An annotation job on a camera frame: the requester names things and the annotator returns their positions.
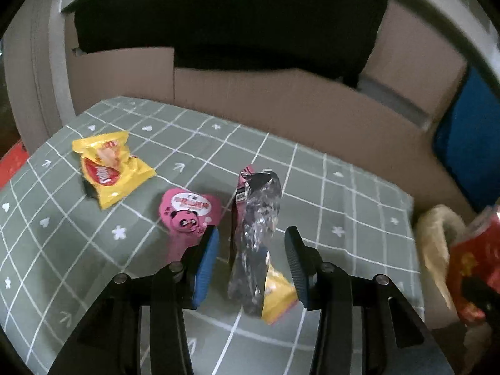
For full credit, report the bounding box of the silver foil packet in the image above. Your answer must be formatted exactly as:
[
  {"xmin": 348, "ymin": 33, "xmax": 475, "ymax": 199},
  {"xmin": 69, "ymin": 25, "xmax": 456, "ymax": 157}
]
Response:
[{"xmin": 227, "ymin": 166, "xmax": 283, "ymax": 317}]

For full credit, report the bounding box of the large cardboard box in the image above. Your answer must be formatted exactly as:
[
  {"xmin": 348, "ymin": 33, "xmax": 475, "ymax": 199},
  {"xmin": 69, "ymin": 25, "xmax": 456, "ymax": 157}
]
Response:
[{"xmin": 64, "ymin": 0, "xmax": 477, "ymax": 213}]

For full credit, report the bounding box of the red object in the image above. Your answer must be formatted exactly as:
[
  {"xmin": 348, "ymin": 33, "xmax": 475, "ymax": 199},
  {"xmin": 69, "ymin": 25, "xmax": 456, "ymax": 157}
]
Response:
[{"xmin": 0, "ymin": 141, "xmax": 30, "ymax": 182}]

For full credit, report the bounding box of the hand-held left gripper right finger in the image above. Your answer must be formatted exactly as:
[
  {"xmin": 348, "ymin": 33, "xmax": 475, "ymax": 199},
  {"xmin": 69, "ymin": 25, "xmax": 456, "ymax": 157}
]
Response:
[{"xmin": 284, "ymin": 227, "xmax": 456, "ymax": 375}]

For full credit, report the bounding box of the blue cloth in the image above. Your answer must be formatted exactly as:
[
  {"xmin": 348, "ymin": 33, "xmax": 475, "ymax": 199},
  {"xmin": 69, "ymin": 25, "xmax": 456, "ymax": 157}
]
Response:
[{"xmin": 433, "ymin": 66, "xmax": 500, "ymax": 213}]

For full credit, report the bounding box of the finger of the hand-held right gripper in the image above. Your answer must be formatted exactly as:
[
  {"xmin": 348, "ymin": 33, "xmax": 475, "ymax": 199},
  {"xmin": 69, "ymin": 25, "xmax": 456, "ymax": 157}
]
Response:
[{"xmin": 461, "ymin": 273, "xmax": 500, "ymax": 317}]

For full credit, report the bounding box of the pink panda print packet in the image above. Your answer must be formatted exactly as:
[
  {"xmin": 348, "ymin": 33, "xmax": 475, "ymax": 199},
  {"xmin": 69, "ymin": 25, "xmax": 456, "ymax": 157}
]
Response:
[{"xmin": 158, "ymin": 188, "xmax": 221, "ymax": 270}]

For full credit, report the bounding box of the small yellow packet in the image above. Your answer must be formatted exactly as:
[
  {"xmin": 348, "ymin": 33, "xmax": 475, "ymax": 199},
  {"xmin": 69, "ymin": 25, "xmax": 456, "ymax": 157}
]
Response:
[{"xmin": 261, "ymin": 263, "xmax": 298, "ymax": 326}]

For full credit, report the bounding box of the red snack bag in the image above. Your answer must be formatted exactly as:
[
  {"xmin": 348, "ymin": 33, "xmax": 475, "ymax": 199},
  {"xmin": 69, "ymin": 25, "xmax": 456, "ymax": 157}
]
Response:
[{"xmin": 445, "ymin": 207, "xmax": 500, "ymax": 325}]

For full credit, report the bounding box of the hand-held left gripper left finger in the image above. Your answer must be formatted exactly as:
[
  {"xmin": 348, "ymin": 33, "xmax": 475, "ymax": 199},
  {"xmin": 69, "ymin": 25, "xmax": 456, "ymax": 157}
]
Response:
[{"xmin": 47, "ymin": 227, "xmax": 221, "ymax": 375}]

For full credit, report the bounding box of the dark cloth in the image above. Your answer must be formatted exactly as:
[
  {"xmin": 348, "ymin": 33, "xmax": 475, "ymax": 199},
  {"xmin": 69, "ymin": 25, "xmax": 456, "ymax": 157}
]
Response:
[{"xmin": 74, "ymin": 0, "xmax": 389, "ymax": 88}]

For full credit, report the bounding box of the yellow chip packet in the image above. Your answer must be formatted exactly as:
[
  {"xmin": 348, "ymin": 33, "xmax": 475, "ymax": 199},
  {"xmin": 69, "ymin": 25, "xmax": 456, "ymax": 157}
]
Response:
[{"xmin": 72, "ymin": 131, "xmax": 157, "ymax": 210}]

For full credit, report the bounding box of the green checked tablecloth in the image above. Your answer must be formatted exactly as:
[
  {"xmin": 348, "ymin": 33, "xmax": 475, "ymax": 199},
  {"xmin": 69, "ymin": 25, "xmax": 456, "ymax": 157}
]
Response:
[{"xmin": 0, "ymin": 96, "xmax": 420, "ymax": 375}]

